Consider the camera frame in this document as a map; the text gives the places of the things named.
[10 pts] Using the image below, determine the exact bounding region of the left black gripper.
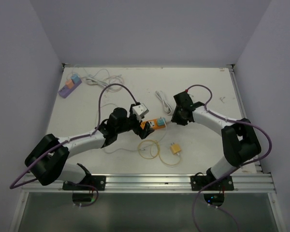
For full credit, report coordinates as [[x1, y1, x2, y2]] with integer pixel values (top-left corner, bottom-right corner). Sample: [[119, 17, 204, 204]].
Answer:
[[116, 104, 154, 138]]

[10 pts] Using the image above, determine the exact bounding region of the white power strip cord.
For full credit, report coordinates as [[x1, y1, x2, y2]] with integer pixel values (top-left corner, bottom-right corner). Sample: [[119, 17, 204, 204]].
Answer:
[[155, 90, 174, 124]]

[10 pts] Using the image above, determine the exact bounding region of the teal usb charger plug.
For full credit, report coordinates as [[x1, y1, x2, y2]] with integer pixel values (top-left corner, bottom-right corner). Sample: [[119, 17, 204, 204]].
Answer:
[[157, 117, 166, 127]]

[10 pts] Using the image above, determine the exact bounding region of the orange power strip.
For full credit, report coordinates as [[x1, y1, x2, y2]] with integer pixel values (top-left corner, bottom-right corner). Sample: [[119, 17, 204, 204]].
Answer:
[[141, 118, 167, 130]]

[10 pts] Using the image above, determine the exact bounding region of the yellow usb charger plug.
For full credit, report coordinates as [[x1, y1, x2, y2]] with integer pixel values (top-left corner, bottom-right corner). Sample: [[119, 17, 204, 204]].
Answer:
[[170, 143, 181, 156]]

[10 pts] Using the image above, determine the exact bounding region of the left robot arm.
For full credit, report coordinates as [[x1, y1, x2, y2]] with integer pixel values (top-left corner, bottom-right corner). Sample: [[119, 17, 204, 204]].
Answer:
[[25, 104, 154, 190]]

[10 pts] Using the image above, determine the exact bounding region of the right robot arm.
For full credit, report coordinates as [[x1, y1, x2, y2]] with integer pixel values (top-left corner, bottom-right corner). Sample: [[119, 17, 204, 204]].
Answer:
[[171, 91, 261, 190]]

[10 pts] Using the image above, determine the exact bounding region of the blue plug on purple strip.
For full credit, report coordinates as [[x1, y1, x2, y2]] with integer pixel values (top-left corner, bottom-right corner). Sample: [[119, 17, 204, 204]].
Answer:
[[71, 74, 81, 85]]

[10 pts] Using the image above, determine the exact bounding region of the pink plug on purple strip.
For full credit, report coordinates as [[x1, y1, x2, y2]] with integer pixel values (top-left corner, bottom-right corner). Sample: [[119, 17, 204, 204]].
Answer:
[[65, 79, 74, 89]]

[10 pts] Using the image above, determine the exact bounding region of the purple power strip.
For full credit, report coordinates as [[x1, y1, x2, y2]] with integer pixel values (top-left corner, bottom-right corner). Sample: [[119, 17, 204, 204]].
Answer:
[[58, 79, 82, 99]]

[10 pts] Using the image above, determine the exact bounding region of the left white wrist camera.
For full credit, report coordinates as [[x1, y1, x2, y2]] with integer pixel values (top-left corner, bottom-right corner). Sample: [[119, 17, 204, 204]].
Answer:
[[132, 103, 149, 121]]

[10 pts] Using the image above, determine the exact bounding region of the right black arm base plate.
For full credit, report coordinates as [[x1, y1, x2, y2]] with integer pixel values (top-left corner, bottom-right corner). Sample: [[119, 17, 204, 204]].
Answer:
[[190, 173, 234, 191]]

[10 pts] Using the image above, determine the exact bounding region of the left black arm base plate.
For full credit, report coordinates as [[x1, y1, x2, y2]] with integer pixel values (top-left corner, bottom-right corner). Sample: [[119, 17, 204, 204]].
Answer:
[[62, 175, 106, 191]]

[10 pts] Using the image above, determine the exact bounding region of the aluminium front rail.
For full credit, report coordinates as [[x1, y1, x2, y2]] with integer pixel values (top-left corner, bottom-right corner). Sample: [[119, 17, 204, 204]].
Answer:
[[21, 174, 276, 193]]

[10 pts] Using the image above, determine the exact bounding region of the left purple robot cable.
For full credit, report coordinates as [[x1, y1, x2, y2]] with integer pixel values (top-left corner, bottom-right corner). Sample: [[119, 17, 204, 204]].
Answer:
[[9, 84, 138, 189]]

